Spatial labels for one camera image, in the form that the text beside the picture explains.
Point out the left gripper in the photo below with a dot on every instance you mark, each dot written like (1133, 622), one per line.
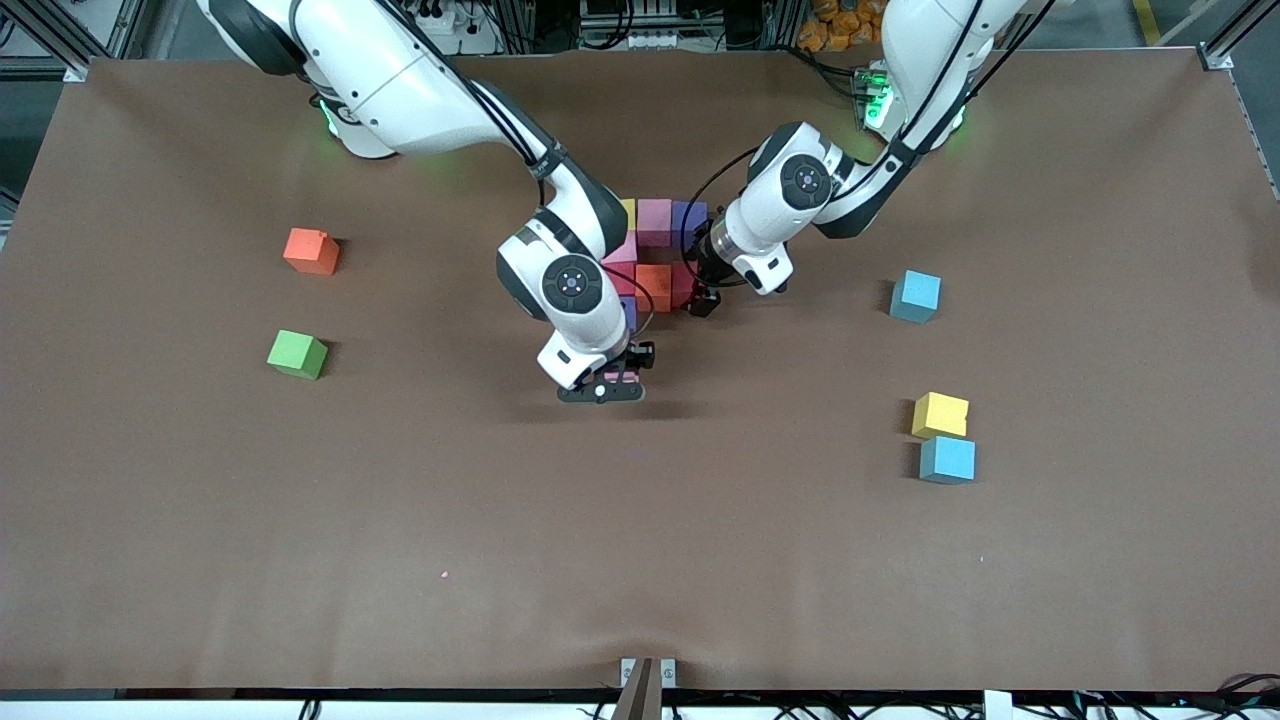
(703, 270)

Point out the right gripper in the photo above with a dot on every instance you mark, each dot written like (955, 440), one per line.
(640, 357)

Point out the red foam block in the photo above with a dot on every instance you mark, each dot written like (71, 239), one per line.
(625, 282)
(682, 288)

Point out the purple foam block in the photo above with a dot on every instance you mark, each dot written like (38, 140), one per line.
(629, 312)
(690, 215)

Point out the orange foam block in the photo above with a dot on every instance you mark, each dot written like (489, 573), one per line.
(310, 252)
(653, 285)

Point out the light pink foam block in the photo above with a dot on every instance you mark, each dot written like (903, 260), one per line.
(625, 252)

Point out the yellow foam block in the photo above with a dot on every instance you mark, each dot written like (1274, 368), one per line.
(630, 215)

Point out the yellow foam block chipped corner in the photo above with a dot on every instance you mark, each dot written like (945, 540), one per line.
(940, 416)

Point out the blue foam block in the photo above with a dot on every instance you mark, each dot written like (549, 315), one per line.
(947, 460)
(916, 296)

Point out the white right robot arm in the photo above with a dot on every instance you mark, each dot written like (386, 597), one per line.
(400, 80)

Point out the table cover sheet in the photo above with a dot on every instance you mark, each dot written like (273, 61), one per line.
(640, 560)

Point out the grey metal rack device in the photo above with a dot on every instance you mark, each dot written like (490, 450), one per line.
(630, 25)

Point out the pile of orange objects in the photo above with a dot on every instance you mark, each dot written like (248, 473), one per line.
(840, 25)

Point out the green foam block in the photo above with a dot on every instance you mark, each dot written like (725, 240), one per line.
(296, 354)

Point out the white table edge strip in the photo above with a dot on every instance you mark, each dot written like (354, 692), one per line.
(200, 711)

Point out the small metal bracket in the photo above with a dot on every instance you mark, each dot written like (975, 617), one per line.
(668, 672)

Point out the aluminium table edge rail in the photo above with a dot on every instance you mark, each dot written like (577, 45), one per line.
(1265, 140)

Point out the aluminium frame profile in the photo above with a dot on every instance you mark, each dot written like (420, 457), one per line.
(1232, 25)
(48, 35)

